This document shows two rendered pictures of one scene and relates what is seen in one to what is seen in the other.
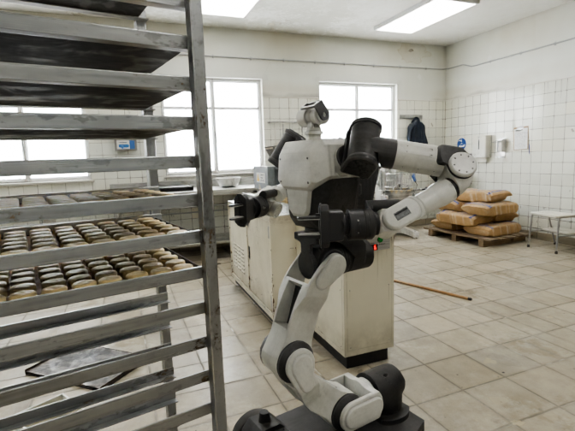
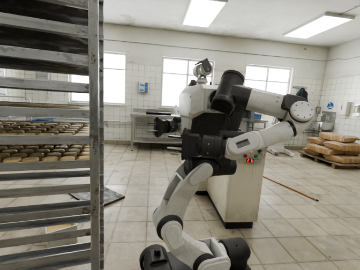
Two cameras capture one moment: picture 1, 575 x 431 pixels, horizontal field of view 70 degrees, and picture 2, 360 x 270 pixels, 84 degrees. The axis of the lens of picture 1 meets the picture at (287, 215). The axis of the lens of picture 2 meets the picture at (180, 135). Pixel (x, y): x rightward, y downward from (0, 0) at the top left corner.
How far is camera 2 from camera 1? 0.46 m
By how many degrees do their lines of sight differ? 14
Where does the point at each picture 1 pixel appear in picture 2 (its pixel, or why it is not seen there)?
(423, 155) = (270, 100)
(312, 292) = (185, 186)
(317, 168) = (195, 104)
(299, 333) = (174, 210)
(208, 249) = (92, 149)
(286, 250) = not seen: hidden behind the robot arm
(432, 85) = (316, 69)
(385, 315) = (253, 202)
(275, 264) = not seen: hidden behind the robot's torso
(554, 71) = not seen: outside the picture
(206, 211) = (92, 122)
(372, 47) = (280, 46)
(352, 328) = (231, 206)
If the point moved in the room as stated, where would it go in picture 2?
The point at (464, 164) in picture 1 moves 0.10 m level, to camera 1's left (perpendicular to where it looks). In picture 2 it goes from (303, 111) to (271, 109)
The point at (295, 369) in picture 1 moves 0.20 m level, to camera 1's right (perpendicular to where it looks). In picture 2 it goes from (166, 233) to (207, 242)
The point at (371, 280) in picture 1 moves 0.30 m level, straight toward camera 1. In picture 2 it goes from (247, 179) to (242, 191)
